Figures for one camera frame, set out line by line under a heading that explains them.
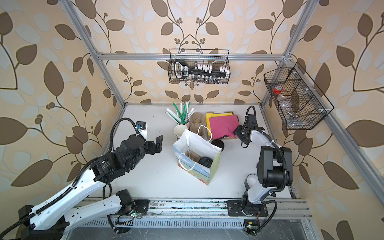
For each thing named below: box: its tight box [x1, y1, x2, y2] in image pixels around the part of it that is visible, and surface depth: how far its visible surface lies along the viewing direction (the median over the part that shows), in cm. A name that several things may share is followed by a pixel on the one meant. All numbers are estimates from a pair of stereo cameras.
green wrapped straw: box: [170, 102, 187, 125], surface depth 99 cm
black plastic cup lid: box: [198, 157, 214, 168], surface depth 80 cm
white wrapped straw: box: [165, 107, 182, 125], surface depth 96 cm
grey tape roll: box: [244, 173, 258, 190], surface depth 83 cm
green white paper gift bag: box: [173, 129, 222, 186], surface depth 77 cm
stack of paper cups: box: [173, 124, 188, 140], surface depth 95 cm
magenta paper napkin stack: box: [209, 115, 240, 140], surface depth 105 cm
